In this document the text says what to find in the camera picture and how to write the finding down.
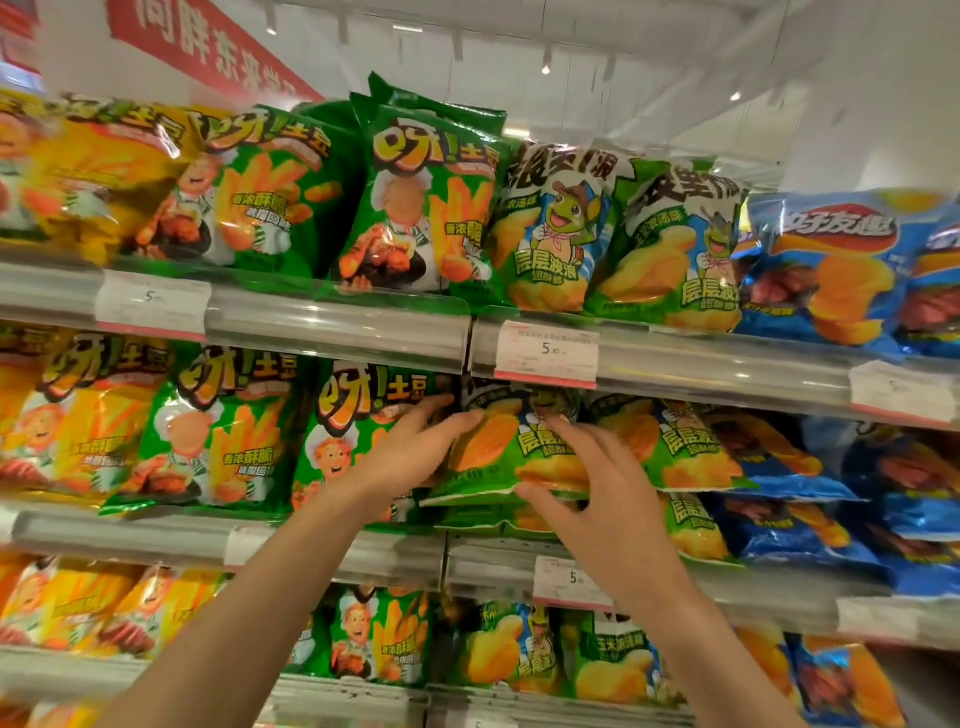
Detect person's right hand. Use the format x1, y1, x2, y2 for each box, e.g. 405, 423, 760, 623
513, 416, 703, 624

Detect person's left forearm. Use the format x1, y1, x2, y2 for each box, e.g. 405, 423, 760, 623
97, 487, 384, 728

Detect red hanging sign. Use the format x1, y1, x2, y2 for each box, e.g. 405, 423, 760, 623
104, 0, 324, 106

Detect small red sign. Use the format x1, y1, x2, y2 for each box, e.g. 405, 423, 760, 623
0, 0, 39, 76

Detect person's left hand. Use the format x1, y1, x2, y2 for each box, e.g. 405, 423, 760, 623
341, 395, 485, 526

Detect shelf row of bags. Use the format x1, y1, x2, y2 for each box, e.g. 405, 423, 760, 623
123, 72, 511, 294
0, 697, 99, 728
284, 584, 433, 685

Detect green frog chip bags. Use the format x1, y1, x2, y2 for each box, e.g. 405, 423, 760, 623
434, 393, 755, 564

